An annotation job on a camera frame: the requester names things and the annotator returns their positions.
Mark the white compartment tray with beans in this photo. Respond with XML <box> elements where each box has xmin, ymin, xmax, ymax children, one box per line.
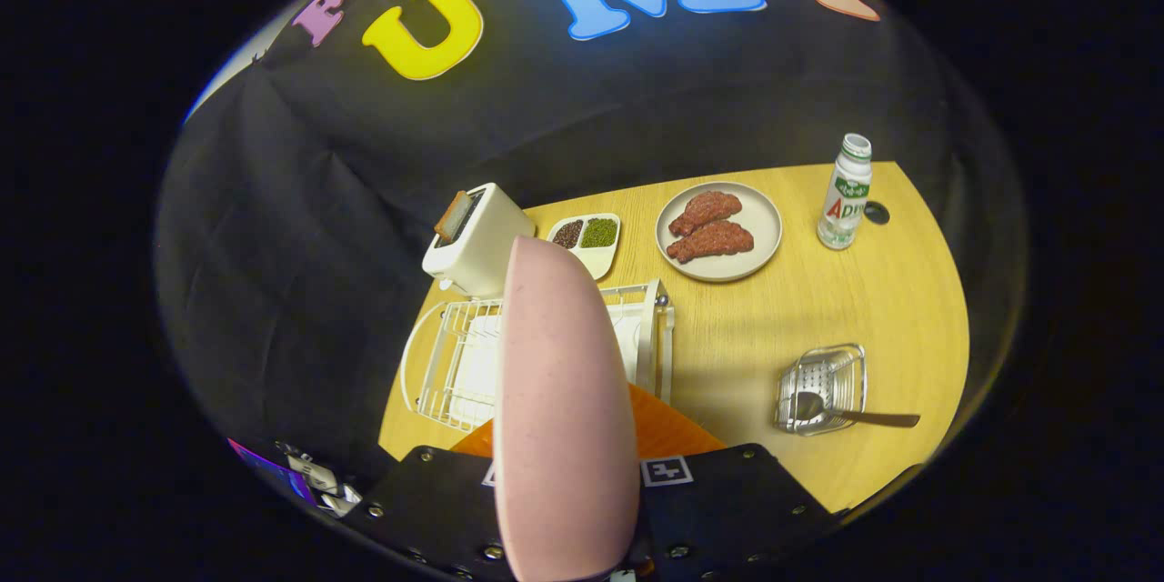
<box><xmin>547</xmin><ymin>213</ymin><xmax>622</xmax><ymax>281</ymax></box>

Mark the white drink bottle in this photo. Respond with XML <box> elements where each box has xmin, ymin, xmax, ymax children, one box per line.
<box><xmin>817</xmin><ymin>134</ymin><xmax>873</xmax><ymax>251</ymax></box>

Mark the beige plate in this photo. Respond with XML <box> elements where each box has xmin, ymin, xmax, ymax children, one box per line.
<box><xmin>655</xmin><ymin>181</ymin><xmax>784</xmax><ymax>283</ymax></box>

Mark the white toaster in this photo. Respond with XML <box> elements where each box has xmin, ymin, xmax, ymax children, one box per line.
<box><xmin>422</xmin><ymin>183</ymin><xmax>537</xmax><ymax>299</ymax></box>

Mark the pink plate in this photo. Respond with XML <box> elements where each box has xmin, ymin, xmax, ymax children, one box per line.
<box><xmin>492</xmin><ymin>235</ymin><xmax>642</xmax><ymax>582</ymax></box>

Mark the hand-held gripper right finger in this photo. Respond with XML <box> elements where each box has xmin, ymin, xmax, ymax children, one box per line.
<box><xmin>626</xmin><ymin>382</ymin><xmax>843</xmax><ymax>582</ymax></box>

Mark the silver wire basket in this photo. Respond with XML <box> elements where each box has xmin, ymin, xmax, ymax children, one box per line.
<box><xmin>774</xmin><ymin>344</ymin><xmax>868</xmax><ymax>436</ymax></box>

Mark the white and purple object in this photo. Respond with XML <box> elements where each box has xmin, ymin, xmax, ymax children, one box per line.
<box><xmin>227</xmin><ymin>438</ymin><xmax>365</xmax><ymax>519</ymax></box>

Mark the white wire dish rack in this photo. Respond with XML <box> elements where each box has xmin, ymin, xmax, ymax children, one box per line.
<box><xmin>400</xmin><ymin>279</ymin><xmax>676</xmax><ymax>434</ymax></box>

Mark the red meat piece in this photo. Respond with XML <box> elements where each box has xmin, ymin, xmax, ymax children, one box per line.
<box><xmin>668</xmin><ymin>191</ymin><xmax>744</xmax><ymax>238</ymax></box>
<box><xmin>667</xmin><ymin>220</ymin><xmax>756</xmax><ymax>266</ymax></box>

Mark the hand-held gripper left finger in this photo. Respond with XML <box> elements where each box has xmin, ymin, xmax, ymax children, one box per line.
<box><xmin>362</xmin><ymin>418</ymin><xmax>507</xmax><ymax>582</ymax></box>

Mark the spoon with brown handle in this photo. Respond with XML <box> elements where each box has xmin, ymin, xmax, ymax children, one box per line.
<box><xmin>794</xmin><ymin>391</ymin><xmax>921</xmax><ymax>430</ymax></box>

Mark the brown toast slice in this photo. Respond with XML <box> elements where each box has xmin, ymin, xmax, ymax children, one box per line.
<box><xmin>433</xmin><ymin>190</ymin><xmax>475</xmax><ymax>245</ymax></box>

